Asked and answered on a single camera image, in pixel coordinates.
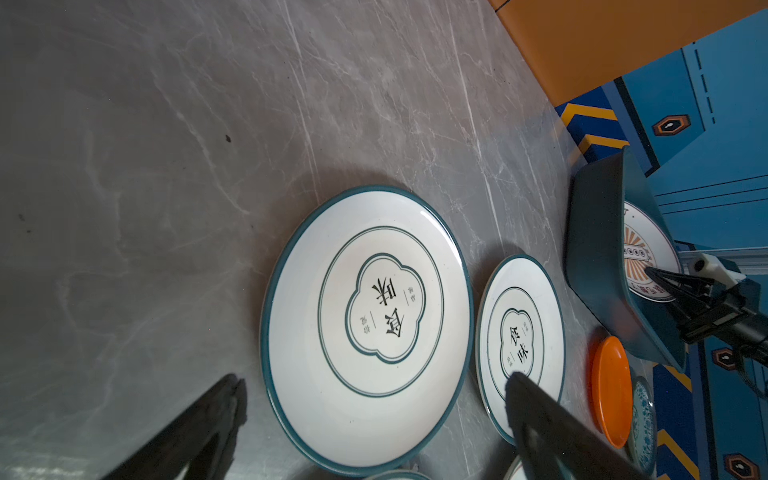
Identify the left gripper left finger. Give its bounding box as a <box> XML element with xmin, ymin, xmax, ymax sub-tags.
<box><xmin>105</xmin><ymin>373</ymin><xmax>247</xmax><ymax>479</ymax></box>

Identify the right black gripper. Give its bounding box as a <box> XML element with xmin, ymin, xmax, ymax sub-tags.
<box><xmin>645</xmin><ymin>267</ymin><xmax>767</xmax><ymax>365</ymax></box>

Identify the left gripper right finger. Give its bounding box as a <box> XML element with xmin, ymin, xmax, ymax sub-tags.
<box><xmin>506</xmin><ymin>372</ymin><xmax>645</xmax><ymax>479</ymax></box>

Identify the orange plastic plate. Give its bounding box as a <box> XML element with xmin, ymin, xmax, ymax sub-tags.
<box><xmin>590</xmin><ymin>336</ymin><xmax>633</xmax><ymax>449</ymax></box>

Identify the white flower plate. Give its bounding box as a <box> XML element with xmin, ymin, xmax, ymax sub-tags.
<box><xmin>259</xmin><ymin>185</ymin><xmax>474</xmax><ymax>477</ymax></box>
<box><xmin>474</xmin><ymin>255</ymin><xmax>566</xmax><ymax>445</ymax></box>

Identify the teal plastic bin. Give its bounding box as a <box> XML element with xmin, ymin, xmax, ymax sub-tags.
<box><xmin>565</xmin><ymin>147</ymin><xmax>687</xmax><ymax>372</ymax></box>

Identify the white plate dark green rim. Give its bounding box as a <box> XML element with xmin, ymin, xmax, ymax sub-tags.
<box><xmin>503</xmin><ymin>456</ymin><xmax>527</xmax><ymax>480</ymax></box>

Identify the teal patterned small plate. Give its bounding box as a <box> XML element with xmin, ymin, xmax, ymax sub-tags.
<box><xmin>626</xmin><ymin>376</ymin><xmax>658</xmax><ymax>477</ymax></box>

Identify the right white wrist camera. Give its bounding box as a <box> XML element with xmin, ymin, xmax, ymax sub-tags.
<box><xmin>688</xmin><ymin>252</ymin><xmax>747</xmax><ymax>289</ymax></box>

